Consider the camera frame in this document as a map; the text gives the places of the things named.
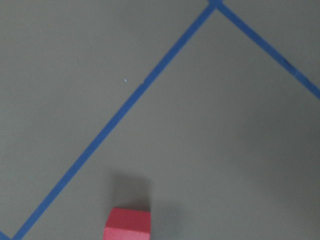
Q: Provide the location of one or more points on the red block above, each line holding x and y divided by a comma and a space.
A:
127, 224

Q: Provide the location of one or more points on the brown paper table mat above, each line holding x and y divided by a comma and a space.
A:
224, 145

